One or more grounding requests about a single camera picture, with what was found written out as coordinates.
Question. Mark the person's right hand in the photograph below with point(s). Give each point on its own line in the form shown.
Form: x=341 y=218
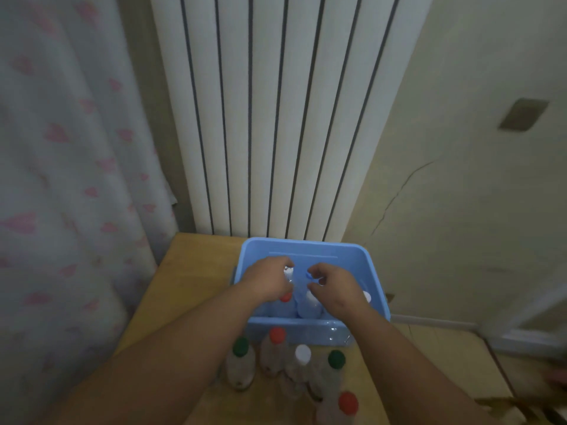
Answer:
x=343 y=294

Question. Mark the person's left hand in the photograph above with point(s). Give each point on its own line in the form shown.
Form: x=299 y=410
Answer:
x=266 y=281

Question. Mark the bottle with red cap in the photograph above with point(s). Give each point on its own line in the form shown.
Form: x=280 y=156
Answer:
x=285 y=297

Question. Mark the blue plastic bin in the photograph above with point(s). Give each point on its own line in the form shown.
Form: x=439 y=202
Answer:
x=354 y=261

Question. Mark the tall bottle with white cap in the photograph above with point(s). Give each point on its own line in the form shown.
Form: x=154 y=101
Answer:
x=310 y=306

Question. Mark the group of plastic water bottles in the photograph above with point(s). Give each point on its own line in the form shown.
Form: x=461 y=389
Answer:
x=240 y=362

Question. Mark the person's right forearm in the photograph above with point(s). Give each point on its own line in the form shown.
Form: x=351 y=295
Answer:
x=407 y=380

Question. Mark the person's left forearm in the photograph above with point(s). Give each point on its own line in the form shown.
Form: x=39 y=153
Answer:
x=155 y=376

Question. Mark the wooden table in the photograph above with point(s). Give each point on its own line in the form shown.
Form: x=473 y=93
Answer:
x=190 y=269

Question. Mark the white baseboard strip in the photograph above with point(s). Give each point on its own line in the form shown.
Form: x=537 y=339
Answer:
x=434 y=322

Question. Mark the white ribbed radiator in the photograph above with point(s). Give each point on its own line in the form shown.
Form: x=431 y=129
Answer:
x=266 y=106

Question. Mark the pink heart print curtain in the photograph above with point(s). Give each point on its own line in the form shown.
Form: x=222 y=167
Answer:
x=66 y=172

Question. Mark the white door frame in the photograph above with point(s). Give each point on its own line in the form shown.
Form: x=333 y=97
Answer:
x=522 y=340

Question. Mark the grey wall plate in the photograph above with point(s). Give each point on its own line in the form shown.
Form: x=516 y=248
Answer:
x=523 y=115

